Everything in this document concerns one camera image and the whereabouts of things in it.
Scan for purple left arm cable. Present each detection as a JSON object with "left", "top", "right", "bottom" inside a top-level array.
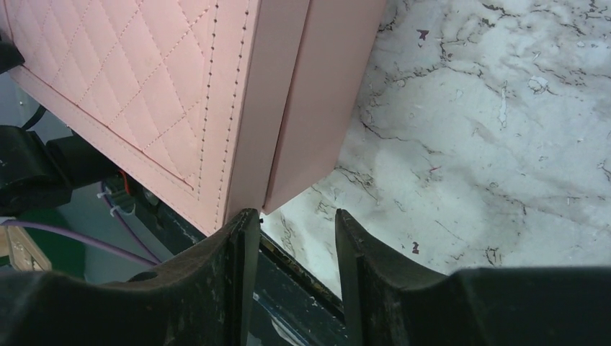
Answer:
[{"left": 0, "top": 181, "right": 161, "bottom": 268}]

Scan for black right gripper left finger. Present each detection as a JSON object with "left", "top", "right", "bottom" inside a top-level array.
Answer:
[{"left": 1, "top": 209, "right": 260, "bottom": 345}]

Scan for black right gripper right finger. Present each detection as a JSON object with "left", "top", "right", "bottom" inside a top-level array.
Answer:
[{"left": 335, "top": 209, "right": 610, "bottom": 345}]

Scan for pink jewelry box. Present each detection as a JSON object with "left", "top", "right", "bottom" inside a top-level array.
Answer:
[{"left": 1, "top": 1, "right": 385, "bottom": 235}]

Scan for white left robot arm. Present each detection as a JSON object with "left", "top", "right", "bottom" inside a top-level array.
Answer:
[{"left": 1, "top": 105, "right": 119, "bottom": 217}]

